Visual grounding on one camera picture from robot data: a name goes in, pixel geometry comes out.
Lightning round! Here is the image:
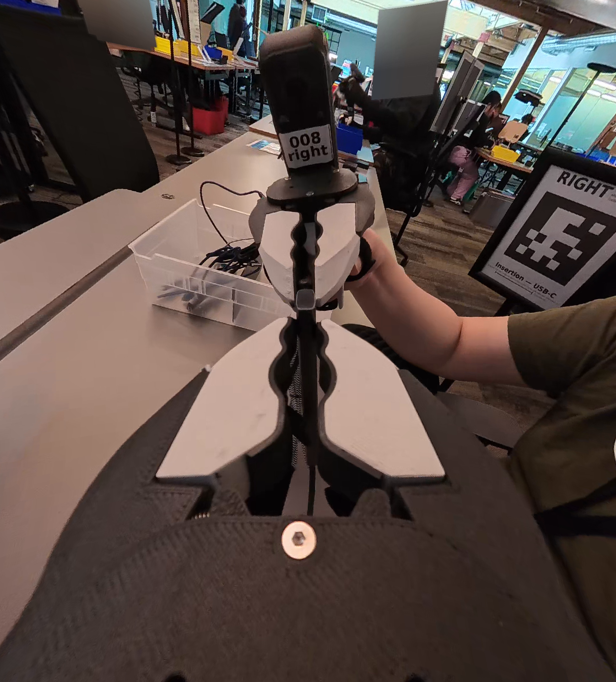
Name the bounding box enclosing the person's olive green shirt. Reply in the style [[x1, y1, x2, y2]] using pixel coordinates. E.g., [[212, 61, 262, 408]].
[[505, 290, 616, 682]]

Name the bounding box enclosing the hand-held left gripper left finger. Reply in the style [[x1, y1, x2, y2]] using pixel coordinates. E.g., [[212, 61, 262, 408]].
[[156, 317, 295, 480]]

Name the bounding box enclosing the clear plastic bin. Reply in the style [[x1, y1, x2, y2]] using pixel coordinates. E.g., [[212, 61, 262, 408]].
[[128, 198, 294, 332]]

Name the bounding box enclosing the black office chair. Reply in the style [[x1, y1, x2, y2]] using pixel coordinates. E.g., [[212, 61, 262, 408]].
[[0, 0, 161, 202]]

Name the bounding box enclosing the small red crate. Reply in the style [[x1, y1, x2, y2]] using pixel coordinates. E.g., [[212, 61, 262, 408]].
[[192, 97, 230, 136]]

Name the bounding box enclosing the framed marker tag sign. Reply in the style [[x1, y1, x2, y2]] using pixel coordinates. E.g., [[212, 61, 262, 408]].
[[468, 146, 616, 315]]

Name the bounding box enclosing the blue storage bin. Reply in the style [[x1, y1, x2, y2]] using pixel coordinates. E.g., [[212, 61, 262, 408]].
[[336, 123, 364, 155]]

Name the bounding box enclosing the person's right hand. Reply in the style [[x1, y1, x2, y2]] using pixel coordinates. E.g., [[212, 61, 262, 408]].
[[344, 229, 412, 320]]

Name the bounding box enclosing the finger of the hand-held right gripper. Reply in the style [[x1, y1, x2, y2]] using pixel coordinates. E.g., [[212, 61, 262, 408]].
[[260, 210, 302, 307], [312, 202, 363, 310]]

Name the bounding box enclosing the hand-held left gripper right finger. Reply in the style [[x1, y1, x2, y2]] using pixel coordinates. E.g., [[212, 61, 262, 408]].
[[316, 319, 447, 478]]

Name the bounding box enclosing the black floor lamp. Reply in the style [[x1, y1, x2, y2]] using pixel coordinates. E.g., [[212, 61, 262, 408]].
[[545, 63, 616, 155]]

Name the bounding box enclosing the dark cable bundle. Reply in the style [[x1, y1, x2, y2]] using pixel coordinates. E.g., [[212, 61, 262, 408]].
[[158, 180, 267, 318]]

